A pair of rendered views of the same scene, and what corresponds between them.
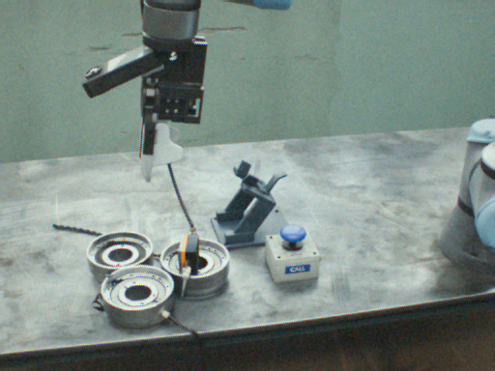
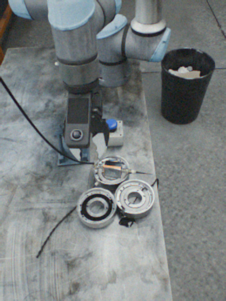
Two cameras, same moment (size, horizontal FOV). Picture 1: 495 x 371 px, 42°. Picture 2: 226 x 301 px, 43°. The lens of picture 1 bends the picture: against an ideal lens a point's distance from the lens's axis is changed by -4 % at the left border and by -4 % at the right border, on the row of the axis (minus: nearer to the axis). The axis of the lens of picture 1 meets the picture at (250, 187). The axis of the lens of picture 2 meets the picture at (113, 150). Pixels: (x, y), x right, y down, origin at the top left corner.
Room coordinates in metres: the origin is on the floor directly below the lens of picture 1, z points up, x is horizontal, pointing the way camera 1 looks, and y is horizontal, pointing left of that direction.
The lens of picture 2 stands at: (0.71, 0.55, 1.52)
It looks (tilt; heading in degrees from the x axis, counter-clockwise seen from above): 51 degrees down; 284
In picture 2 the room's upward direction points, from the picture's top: 5 degrees counter-clockwise
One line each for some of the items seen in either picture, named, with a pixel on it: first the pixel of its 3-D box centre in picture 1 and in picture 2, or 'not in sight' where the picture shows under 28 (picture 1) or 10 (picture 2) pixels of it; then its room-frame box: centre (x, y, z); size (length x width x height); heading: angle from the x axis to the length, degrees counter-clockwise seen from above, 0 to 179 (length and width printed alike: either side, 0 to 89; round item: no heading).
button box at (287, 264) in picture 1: (295, 255); (112, 131); (0.86, -0.07, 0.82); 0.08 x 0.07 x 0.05; 101
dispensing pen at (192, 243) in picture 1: (189, 263); (122, 169); (0.80, 0.09, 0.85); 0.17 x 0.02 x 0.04; 179
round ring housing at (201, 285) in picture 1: (195, 267); (112, 173); (0.84, 0.08, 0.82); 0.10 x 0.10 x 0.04
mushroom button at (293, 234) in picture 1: (292, 242); (111, 127); (0.86, -0.07, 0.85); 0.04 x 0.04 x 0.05
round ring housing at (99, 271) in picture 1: (121, 259); (97, 208); (0.85, 0.20, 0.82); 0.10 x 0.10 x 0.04
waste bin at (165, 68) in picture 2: not in sight; (183, 89); (0.58, -1.08, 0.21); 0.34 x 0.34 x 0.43
